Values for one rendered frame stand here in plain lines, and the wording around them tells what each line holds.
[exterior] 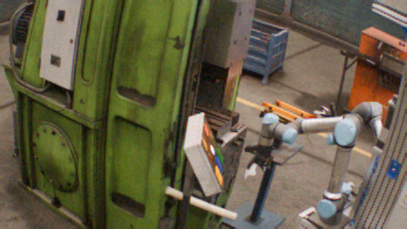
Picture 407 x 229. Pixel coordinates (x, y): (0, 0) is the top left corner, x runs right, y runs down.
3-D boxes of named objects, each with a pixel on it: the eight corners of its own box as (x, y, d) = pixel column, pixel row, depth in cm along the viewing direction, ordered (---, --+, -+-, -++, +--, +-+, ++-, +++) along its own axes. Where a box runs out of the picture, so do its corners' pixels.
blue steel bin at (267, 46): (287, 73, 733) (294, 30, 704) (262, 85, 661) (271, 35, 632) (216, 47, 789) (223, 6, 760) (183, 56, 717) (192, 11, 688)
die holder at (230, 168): (234, 183, 340) (248, 124, 322) (209, 207, 308) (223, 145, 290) (163, 155, 360) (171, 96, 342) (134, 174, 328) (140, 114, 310)
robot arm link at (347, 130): (341, 212, 234) (363, 117, 215) (330, 223, 223) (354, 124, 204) (324, 205, 241) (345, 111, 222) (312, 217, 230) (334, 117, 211)
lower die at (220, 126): (230, 129, 312) (233, 116, 308) (215, 140, 295) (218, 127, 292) (170, 107, 327) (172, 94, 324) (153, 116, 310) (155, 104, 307)
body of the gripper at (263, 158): (262, 170, 250) (267, 149, 245) (250, 163, 256) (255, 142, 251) (271, 166, 255) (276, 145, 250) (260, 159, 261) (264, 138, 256)
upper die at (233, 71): (241, 74, 297) (243, 59, 294) (226, 83, 281) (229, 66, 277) (178, 54, 313) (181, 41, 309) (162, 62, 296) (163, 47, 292)
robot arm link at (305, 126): (366, 108, 224) (294, 114, 257) (361, 113, 216) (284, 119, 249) (369, 130, 226) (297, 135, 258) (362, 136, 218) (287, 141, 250)
